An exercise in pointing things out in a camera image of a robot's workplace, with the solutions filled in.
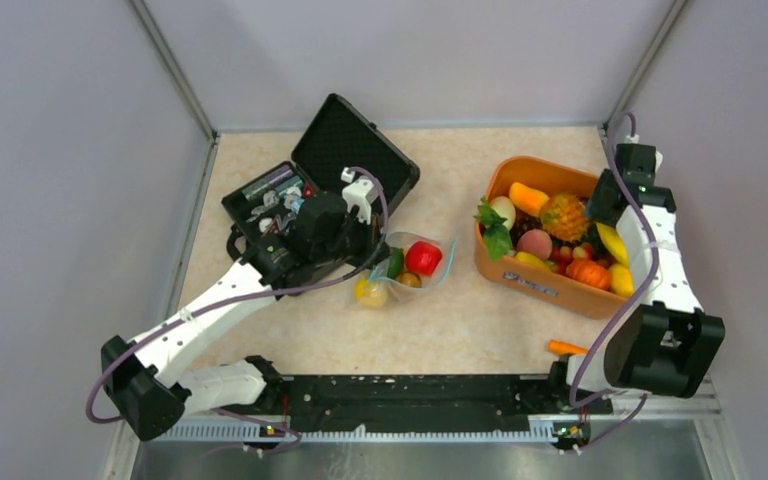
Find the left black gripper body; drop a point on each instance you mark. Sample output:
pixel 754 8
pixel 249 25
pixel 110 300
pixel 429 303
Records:
pixel 355 242

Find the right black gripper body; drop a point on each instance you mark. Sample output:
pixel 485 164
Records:
pixel 594 210

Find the small orange pumpkin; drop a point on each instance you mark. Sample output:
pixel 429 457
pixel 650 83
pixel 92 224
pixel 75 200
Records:
pixel 590 273

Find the green lime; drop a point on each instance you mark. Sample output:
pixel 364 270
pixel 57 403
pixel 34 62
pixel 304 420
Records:
pixel 395 266

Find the yellow orange peach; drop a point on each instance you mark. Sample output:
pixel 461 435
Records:
pixel 372 294

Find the clear zip top bag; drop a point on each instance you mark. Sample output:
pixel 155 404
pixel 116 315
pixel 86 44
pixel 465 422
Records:
pixel 398 292

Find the brown potato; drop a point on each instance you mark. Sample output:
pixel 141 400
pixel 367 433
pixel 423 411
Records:
pixel 409 279

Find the red apple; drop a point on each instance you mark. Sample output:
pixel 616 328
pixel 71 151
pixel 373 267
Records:
pixel 423 258

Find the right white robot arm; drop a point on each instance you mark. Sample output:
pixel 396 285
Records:
pixel 660 341

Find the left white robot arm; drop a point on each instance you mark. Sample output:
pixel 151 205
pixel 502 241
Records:
pixel 148 378

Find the yellow banana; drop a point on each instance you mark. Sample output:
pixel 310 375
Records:
pixel 613 243

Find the orange pineapple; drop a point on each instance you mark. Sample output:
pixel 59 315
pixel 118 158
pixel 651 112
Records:
pixel 563 216

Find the orange mango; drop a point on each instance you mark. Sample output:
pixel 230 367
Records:
pixel 527 199

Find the black poker chip case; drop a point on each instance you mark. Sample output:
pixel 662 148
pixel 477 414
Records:
pixel 338 137

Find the yellow lemon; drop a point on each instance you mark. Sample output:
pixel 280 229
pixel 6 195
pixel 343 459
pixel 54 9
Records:
pixel 533 261

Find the orange plastic basket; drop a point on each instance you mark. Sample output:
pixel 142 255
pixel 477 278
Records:
pixel 553 288

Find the white radish with leaves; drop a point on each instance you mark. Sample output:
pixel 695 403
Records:
pixel 497 217

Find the orange carrot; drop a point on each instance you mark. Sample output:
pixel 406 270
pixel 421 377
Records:
pixel 563 348

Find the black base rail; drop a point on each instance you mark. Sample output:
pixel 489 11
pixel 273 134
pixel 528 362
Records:
pixel 432 408

